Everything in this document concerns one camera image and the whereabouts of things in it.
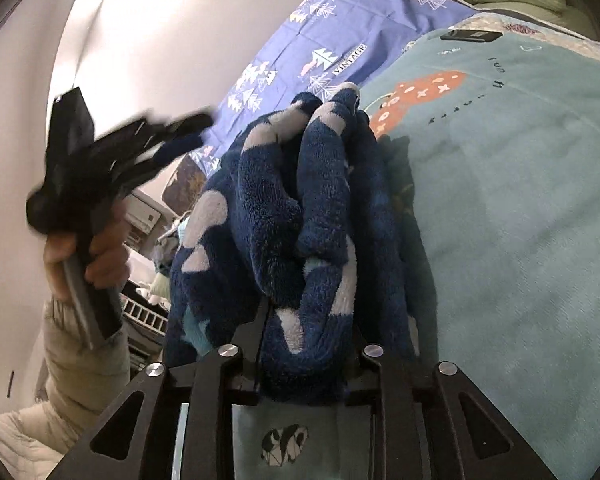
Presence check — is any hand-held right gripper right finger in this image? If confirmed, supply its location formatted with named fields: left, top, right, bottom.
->
left=344, top=329, right=557, bottom=480

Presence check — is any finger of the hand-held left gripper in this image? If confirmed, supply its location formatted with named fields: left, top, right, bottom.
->
left=107, top=132, right=202, bottom=188
left=125, top=110, right=217, bottom=142

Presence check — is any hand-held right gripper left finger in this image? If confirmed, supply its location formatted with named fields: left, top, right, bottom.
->
left=45, top=302, right=273, bottom=480

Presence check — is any navy fleece garment with stars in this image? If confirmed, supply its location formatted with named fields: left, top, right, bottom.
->
left=167, top=81, right=422, bottom=407

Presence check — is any person's left forearm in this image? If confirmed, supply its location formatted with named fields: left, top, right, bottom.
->
left=0, top=294, right=132, bottom=463

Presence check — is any person's left hand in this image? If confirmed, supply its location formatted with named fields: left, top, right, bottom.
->
left=43, top=199, right=132, bottom=307

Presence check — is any dark printed mat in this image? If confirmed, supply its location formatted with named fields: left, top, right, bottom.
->
left=162, top=152, right=217, bottom=207

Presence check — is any white ribbed appliance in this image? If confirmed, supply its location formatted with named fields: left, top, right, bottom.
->
left=125, top=192, right=164, bottom=235

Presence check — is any blue tree print sheet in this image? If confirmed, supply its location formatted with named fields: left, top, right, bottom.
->
left=200, top=0, right=482, bottom=162

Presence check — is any teal blanket with orange print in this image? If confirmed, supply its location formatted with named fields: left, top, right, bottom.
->
left=179, top=26, right=600, bottom=480

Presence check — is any black phone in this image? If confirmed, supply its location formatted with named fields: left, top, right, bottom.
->
left=438, top=29, right=502, bottom=44

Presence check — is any quilted mattress pad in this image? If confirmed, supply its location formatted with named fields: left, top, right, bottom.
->
left=454, top=9, right=600, bottom=57

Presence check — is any white slatted rail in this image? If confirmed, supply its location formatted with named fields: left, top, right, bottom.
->
left=120, top=290, right=172, bottom=337

